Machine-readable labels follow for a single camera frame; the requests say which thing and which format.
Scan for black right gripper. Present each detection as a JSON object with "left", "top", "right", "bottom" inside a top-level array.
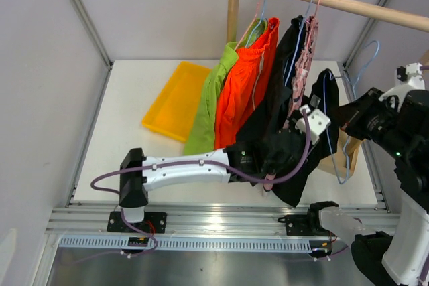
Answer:
[{"left": 329, "top": 85, "right": 413, "bottom": 158}]

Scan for dark navy shorts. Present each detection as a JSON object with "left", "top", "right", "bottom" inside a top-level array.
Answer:
[{"left": 236, "top": 15, "right": 306, "bottom": 143}]

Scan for black shorts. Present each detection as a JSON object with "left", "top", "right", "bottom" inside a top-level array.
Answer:
[{"left": 263, "top": 68, "right": 339, "bottom": 207}]

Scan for blue wire hanger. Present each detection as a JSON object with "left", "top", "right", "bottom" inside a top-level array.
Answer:
[
  {"left": 323, "top": 40, "right": 381, "bottom": 185},
  {"left": 284, "top": 0, "right": 313, "bottom": 86},
  {"left": 245, "top": 0, "right": 267, "bottom": 48}
]

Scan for orange shorts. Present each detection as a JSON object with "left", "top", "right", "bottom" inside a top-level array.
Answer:
[{"left": 214, "top": 17, "right": 280, "bottom": 149}]

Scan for pink patterned shorts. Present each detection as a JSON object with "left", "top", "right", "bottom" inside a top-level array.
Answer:
[{"left": 264, "top": 19, "right": 316, "bottom": 185}]

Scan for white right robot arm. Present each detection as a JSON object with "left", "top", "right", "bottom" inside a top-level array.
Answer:
[{"left": 306, "top": 88, "right": 428, "bottom": 285}]

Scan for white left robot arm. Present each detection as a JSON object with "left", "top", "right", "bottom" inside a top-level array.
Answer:
[{"left": 119, "top": 117, "right": 312, "bottom": 232}]

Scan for lime green shorts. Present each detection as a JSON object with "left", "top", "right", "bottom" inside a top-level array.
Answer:
[{"left": 183, "top": 21, "right": 268, "bottom": 155}]

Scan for wooden tray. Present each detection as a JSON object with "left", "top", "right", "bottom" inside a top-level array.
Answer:
[{"left": 318, "top": 131, "right": 362, "bottom": 181}]

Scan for wooden clothes rack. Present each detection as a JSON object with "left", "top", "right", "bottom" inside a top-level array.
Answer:
[{"left": 227, "top": 0, "right": 428, "bottom": 63}]

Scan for yellow plastic tray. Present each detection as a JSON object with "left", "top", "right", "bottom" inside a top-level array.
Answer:
[{"left": 141, "top": 61, "right": 210, "bottom": 143}]

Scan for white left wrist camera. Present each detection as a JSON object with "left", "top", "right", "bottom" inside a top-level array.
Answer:
[{"left": 295, "top": 104, "right": 331, "bottom": 145}]

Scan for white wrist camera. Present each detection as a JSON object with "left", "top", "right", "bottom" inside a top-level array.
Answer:
[
  {"left": 295, "top": 104, "right": 331, "bottom": 145},
  {"left": 379, "top": 62, "right": 428, "bottom": 104}
]

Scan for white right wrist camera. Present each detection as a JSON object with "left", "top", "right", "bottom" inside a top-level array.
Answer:
[{"left": 379, "top": 62, "right": 428, "bottom": 104}]

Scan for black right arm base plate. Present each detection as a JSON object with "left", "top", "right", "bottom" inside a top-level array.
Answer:
[{"left": 278, "top": 212, "right": 332, "bottom": 237}]

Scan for aluminium mounting rail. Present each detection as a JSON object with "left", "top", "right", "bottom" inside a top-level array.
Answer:
[{"left": 44, "top": 202, "right": 402, "bottom": 253}]

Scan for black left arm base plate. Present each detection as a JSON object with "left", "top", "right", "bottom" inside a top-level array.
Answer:
[{"left": 107, "top": 211, "right": 167, "bottom": 234}]

